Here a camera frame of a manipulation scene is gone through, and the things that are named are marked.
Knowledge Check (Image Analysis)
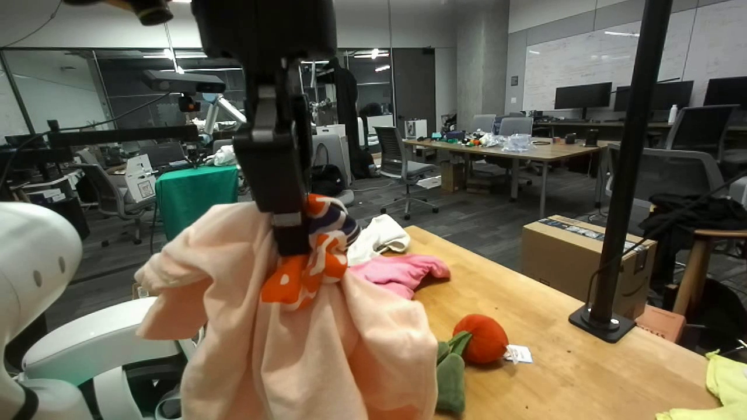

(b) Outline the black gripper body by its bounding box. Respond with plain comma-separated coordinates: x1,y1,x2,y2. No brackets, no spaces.
188,0,339,69

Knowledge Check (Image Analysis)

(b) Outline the white ribbed towel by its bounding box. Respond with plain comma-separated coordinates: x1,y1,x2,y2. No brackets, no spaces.
346,213,411,268

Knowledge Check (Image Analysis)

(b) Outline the pale pink cloth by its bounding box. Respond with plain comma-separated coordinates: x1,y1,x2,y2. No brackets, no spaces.
133,193,440,420

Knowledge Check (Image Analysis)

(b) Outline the yellow-green cloth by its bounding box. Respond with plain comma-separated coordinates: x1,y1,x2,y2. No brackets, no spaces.
656,350,747,420

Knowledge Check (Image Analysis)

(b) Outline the black handbag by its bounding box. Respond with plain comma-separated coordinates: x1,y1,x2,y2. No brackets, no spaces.
307,142,347,198

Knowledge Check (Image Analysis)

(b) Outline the green cloth drape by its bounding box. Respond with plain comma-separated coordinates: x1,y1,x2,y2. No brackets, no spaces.
151,163,242,244

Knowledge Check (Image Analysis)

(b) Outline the black office chair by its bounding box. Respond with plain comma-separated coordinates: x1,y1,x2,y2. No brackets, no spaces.
374,123,440,223

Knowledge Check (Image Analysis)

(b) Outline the white paper sign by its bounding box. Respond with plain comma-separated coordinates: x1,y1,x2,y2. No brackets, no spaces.
124,153,158,205

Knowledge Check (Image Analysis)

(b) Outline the long wooden office table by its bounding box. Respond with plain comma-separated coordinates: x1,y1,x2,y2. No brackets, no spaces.
399,139,624,219

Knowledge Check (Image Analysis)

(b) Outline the cardboard box with black tape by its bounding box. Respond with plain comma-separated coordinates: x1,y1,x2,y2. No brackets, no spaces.
521,216,660,323

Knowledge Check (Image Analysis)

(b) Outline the black computer monitor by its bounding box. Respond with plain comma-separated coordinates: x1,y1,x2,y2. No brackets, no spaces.
613,80,696,115
553,83,613,113
702,76,747,111

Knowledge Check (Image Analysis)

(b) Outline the black pole stand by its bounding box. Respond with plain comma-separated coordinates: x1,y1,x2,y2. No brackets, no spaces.
567,0,677,345

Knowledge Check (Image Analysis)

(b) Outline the grey office chair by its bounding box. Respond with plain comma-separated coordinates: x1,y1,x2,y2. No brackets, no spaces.
633,148,731,228

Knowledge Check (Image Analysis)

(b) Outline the black garment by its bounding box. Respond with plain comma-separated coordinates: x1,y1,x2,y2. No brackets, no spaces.
637,193,747,244

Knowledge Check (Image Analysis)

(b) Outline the wooden stool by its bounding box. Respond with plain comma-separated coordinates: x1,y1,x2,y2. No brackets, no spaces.
671,226,747,318

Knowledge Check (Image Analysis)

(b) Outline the black mesh chair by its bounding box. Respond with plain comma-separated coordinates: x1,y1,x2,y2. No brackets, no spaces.
668,102,738,160

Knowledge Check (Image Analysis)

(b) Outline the black stereo camera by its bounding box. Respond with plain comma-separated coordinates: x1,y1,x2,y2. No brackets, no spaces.
142,69,229,99

